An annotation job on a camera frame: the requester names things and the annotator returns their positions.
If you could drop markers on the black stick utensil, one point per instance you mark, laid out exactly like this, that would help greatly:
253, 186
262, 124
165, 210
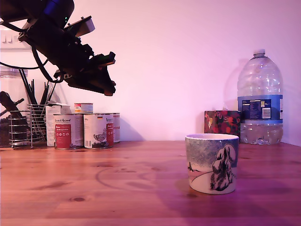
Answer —
44, 94
51, 93
33, 91
27, 87

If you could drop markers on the white wall switch plate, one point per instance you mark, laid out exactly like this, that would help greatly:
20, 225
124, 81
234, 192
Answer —
11, 38

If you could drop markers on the small flat tin can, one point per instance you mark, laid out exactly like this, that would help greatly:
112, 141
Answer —
83, 108

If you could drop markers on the white cardboard box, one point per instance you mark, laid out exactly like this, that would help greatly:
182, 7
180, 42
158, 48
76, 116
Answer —
49, 127

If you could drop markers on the dark floral print box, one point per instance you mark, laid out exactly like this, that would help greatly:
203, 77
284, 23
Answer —
222, 124

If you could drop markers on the pet food can chicken print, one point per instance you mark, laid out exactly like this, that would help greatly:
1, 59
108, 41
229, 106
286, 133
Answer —
97, 130

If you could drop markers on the pale grey camera box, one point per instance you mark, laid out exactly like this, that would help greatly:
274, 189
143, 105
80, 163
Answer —
85, 26

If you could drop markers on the ceramic cup winter tree painting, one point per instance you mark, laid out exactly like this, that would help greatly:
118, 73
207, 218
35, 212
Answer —
211, 164

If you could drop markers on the large clear water bottle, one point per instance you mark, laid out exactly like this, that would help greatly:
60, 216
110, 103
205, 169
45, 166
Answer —
259, 103

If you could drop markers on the dark wooden utensil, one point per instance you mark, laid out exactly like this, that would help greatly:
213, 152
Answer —
10, 104

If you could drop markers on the clear glass storage jar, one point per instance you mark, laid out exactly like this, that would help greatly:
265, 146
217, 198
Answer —
9, 82

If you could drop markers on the pet food can red label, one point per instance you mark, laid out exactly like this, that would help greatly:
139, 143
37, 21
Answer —
68, 131

